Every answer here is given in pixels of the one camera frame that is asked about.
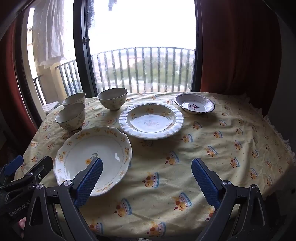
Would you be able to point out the grey hanging cloth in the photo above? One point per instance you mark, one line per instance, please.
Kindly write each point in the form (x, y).
(112, 4)

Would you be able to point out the yellow printed tablecloth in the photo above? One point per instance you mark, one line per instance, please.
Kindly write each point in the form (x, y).
(161, 148)

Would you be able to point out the floral scalloped plate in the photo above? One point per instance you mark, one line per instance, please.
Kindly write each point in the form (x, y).
(92, 148)

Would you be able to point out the white slatted outdoor unit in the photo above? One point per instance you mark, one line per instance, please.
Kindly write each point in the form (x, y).
(49, 107)

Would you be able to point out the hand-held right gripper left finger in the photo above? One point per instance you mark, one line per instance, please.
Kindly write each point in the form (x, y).
(90, 180)

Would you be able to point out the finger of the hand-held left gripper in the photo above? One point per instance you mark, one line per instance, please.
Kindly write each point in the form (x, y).
(42, 165)
(12, 165)

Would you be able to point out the red curtain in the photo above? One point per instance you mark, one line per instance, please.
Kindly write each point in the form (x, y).
(231, 58)
(11, 92)

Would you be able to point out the white hanging cloth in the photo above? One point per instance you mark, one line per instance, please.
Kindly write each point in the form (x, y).
(48, 34)

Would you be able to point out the cream floral bowl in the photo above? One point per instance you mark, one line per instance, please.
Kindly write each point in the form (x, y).
(74, 98)
(70, 117)
(112, 99)

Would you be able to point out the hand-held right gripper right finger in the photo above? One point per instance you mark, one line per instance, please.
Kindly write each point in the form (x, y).
(203, 180)

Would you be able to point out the black window frame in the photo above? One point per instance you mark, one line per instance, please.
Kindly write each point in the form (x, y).
(79, 58)

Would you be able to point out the balcony railing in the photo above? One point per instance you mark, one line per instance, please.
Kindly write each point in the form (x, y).
(161, 47)

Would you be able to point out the person's left hand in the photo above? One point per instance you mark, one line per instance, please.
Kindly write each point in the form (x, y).
(20, 227)

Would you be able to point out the white beaded rim plate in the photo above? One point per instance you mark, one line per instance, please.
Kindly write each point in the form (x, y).
(151, 120)

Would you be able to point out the small red print plate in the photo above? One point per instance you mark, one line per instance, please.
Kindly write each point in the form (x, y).
(194, 102)

